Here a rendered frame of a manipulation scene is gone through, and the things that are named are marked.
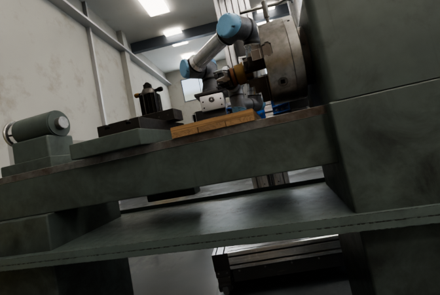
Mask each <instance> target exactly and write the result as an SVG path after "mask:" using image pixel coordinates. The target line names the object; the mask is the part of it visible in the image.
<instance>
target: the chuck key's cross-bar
mask: <svg viewBox="0 0 440 295"><path fill-rule="evenodd" d="M284 1H286V0H279V1H277V2H275V3H271V4H268V5H267V6H268V8H269V7H274V6H276V5H279V4H280V3H283V2H284ZM261 9H263V6H260V7H255V8H252V9H247V10H243V11H240V12H239V13H240V14H245V13H249V12H253V11H256V10H261Z"/></svg>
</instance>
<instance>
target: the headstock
mask: <svg viewBox="0 0 440 295"><path fill-rule="evenodd" d="M307 23H308V24H307ZM300 26H302V28H303V29H304V32H305V34H306V38H307V40H308V45H309V48H310V53H311V58H312V66H313V83H312V84H309V85H308V95H307V98H308V104H309V107H310V108H312V106H313V107H317V106H320V105H326V104H328V103H329V102H332V101H337V100H341V99H346V98H349V97H354V96H358V95H363V94H368V93H372V92H377V91H381V90H386V89H389V88H395V87H398V86H403V85H406V84H412V83H415V82H420V81H424V80H429V79H433V78H438V77H440V0H302V5H301V13H300V18H299V26H298V27H300ZM310 43H312V44H310ZM312 48H313V49H312ZM314 48H315V49H314ZM317 69H318V70H317ZM318 73H319V74H318ZM309 102H312V103H311V104H310V103H309Z"/></svg>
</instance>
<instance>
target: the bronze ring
mask: <svg viewBox="0 0 440 295"><path fill-rule="evenodd" d="M227 71H228V74H229V78H230V81H231V83H232V85H233V86H237V85H238V84H239V85H240V86H241V85H243V84H249V82H248V80H249V79H252V78H254V76H253V72H252V73H248V74H246V73H245V71H244V66H243V64H242V62H240V63H239V64H238V65H234V68H230V69H228V70H227Z"/></svg>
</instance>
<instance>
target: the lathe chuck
mask: <svg viewBox="0 0 440 295"><path fill-rule="evenodd" d="M257 31H258V34H259V39H260V43H261V46H263V45H265V43H269V44H270V46H271V49H272V53H271V56H267V55H264V60H265V65H266V71H267V75H268V79H269V83H270V89H271V92H272V97H273V101H274V104H275V105H279V104H282V103H287V102H290V101H295V100H298V88H297V79H296V74H295V67H294V63H293V57H292V53H291V48H290V45H289V40H288V37H287V32H286V30H285V26H284V23H283V21H282V19H281V18H280V19H277V20H273V21H271V22H267V23H265V24H261V25H258V26H257ZM282 77H285V78H287V80H288V82H287V84H286V85H284V86H280V85H279V84H278V80H279V79H280V78H282Z"/></svg>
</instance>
